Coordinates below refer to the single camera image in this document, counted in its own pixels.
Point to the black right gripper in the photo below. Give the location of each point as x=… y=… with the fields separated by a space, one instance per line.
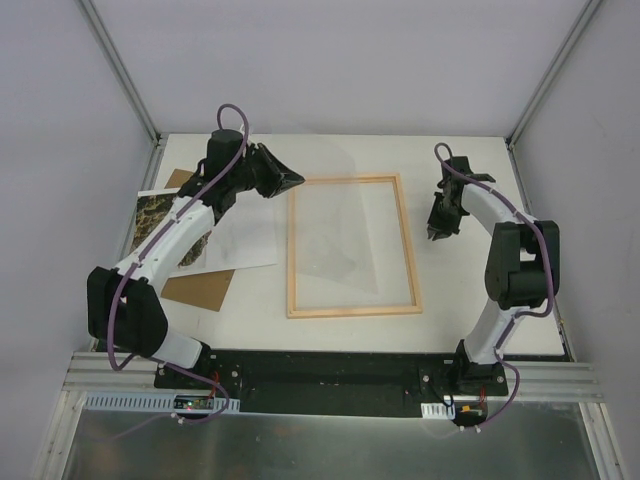
x=446 y=211

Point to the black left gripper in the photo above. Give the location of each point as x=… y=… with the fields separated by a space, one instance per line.
x=263 y=170

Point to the light wooden picture frame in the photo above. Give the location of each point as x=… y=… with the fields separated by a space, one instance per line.
x=392 y=251

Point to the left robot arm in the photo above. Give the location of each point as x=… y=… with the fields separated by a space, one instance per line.
x=124 y=309

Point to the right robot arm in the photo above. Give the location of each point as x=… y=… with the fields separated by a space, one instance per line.
x=521 y=276

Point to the printed photo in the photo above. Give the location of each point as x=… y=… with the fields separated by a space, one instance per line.
x=151 y=207

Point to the white paper sheet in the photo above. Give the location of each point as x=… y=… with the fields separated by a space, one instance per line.
x=244 y=238

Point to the brown cardboard backing board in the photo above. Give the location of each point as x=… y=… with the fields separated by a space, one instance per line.
x=206 y=291

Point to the right cable duct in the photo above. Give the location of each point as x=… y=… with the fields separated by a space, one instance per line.
x=438 y=411

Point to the cable duct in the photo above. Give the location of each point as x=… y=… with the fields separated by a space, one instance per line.
x=438 y=411
x=159 y=403

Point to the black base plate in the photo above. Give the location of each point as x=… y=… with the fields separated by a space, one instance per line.
x=389 y=385

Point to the left cable duct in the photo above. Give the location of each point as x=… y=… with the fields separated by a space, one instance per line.
x=159 y=403

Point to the left aluminium corner post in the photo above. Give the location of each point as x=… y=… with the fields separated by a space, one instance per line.
x=104 y=40

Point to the aluminium corner post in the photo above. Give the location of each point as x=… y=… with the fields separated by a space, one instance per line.
x=104 y=40
x=562 y=55

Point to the right aluminium corner post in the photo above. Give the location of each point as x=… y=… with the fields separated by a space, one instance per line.
x=562 y=55

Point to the aluminium front rail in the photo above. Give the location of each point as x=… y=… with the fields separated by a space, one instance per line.
x=537 y=380

